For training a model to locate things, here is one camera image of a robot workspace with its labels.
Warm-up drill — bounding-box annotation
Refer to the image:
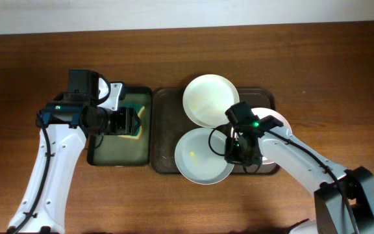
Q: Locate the green yellow sponge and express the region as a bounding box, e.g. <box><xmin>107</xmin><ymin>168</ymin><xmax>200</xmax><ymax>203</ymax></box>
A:
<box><xmin>119</xmin><ymin>102</ymin><xmax>145</xmax><ymax>140</ymax></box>

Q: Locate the cream plate top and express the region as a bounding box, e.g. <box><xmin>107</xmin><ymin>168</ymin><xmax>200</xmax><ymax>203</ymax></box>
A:
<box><xmin>182</xmin><ymin>74</ymin><xmax>240</xmax><ymax>128</ymax></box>

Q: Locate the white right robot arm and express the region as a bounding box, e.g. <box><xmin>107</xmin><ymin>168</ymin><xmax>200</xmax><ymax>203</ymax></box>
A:
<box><xmin>229</xmin><ymin>115</ymin><xmax>374</xmax><ymax>233</ymax></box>

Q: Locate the white plate right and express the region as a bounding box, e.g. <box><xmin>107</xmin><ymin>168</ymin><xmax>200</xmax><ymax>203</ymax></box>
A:
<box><xmin>234</xmin><ymin>107</ymin><xmax>292</xmax><ymax>165</ymax></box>

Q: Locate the brown serving tray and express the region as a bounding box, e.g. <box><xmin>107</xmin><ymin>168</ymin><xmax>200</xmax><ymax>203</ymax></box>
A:
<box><xmin>150</xmin><ymin>87</ymin><xmax>281</xmax><ymax>176</ymax></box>

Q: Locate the black water tray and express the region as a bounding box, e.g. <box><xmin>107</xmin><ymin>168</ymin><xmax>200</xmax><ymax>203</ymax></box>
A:
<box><xmin>87</xmin><ymin>86</ymin><xmax>152</xmax><ymax>166</ymax></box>

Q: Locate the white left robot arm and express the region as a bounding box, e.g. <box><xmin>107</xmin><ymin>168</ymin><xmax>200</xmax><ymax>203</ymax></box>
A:
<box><xmin>7</xmin><ymin>92</ymin><xmax>145</xmax><ymax>233</ymax></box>

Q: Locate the grey white plate bottom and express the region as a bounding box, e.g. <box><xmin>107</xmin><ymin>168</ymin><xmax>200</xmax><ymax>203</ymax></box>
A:
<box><xmin>174</xmin><ymin>128</ymin><xmax>234</xmax><ymax>185</ymax></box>

